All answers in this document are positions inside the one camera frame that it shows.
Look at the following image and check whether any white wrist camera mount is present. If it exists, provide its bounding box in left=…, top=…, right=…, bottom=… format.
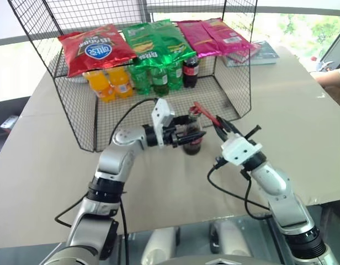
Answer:
left=151, top=97, right=177, bottom=147
left=220, top=133, right=263, bottom=167

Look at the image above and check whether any grey robot torso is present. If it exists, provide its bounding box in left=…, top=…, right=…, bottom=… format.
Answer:
left=39, top=242, right=340, bottom=265

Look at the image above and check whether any pink chip bag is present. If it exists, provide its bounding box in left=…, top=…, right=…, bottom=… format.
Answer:
left=176, top=20, right=224, bottom=59
left=202, top=17, right=262, bottom=62

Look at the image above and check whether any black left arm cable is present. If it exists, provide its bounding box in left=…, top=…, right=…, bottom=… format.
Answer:
left=110, top=97, right=160, bottom=145
left=54, top=189, right=130, bottom=265

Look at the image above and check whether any grey book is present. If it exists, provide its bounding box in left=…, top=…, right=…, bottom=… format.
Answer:
left=223, top=40, right=280, bottom=67

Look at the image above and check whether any red chip bag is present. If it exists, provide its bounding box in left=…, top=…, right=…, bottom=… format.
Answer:
left=57, top=23, right=138, bottom=78

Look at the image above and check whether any green soda plastic bottle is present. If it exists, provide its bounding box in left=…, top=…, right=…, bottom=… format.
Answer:
left=128, top=64, right=153, bottom=96
left=167, top=61, right=185, bottom=91
left=148, top=64, right=171, bottom=97

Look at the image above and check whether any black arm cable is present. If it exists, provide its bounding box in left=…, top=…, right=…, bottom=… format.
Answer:
left=110, top=97, right=160, bottom=145
left=54, top=189, right=130, bottom=265
left=207, top=163, right=272, bottom=220

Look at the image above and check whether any person in white shirt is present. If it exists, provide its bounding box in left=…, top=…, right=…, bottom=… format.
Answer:
left=310, top=65, right=340, bottom=111

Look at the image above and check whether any green chip bag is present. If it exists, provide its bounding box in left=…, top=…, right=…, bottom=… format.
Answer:
left=122, top=22, right=171, bottom=67
left=151, top=18, right=198, bottom=67

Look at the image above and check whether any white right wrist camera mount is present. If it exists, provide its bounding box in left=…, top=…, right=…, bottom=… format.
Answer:
left=220, top=133, right=263, bottom=167

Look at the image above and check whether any glass cola bottle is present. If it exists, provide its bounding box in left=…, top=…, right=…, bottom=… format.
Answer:
left=182, top=107, right=206, bottom=157

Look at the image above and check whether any red bottle opener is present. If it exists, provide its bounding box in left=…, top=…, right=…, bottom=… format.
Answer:
left=193, top=101, right=224, bottom=129

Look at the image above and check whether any orange soda plastic bottle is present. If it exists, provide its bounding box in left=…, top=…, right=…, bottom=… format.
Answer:
left=107, top=67, right=135, bottom=100
left=82, top=71, right=117, bottom=104

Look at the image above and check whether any beige cardboard table cover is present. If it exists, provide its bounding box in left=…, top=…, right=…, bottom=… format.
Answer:
left=0, top=45, right=340, bottom=247

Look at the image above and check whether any plastic cola bottle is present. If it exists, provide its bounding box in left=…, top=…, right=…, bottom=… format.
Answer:
left=182, top=56, right=201, bottom=89

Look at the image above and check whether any black wire mesh rack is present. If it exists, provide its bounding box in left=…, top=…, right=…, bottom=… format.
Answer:
left=7, top=0, right=259, bottom=153

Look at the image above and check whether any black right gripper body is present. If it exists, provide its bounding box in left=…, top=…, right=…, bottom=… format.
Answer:
left=225, top=124, right=262, bottom=145

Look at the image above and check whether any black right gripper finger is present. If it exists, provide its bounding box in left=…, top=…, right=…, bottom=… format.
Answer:
left=216, top=115, right=242, bottom=136
left=212, top=124, right=232, bottom=145

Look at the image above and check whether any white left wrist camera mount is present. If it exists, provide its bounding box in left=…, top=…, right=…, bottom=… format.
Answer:
left=151, top=97, right=177, bottom=147

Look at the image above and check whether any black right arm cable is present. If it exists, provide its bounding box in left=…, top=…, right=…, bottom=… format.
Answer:
left=207, top=163, right=272, bottom=220

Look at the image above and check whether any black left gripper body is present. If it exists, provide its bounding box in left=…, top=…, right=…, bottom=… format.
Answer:
left=162, top=115, right=187, bottom=150

